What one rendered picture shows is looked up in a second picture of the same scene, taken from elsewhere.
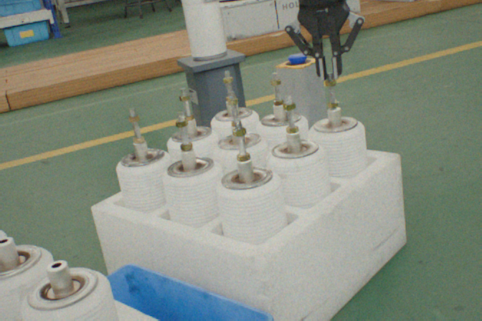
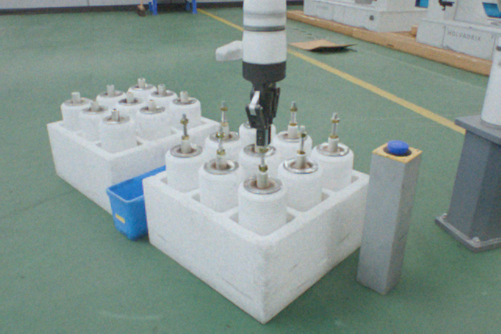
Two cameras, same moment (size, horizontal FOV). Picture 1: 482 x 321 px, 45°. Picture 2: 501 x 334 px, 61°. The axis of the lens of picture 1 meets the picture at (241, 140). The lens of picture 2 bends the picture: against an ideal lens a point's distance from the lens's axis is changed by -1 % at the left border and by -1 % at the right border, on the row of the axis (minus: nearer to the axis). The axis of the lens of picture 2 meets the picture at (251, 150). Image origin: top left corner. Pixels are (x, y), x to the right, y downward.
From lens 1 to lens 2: 1.30 m
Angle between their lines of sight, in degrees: 83
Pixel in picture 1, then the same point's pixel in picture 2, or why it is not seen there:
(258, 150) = (243, 159)
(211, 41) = (488, 107)
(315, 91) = (383, 184)
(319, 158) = (203, 177)
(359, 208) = (210, 235)
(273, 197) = (169, 164)
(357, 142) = (242, 202)
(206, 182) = (207, 145)
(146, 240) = not seen: hidden behind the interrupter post
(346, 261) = (195, 250)
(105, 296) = (106, 128)
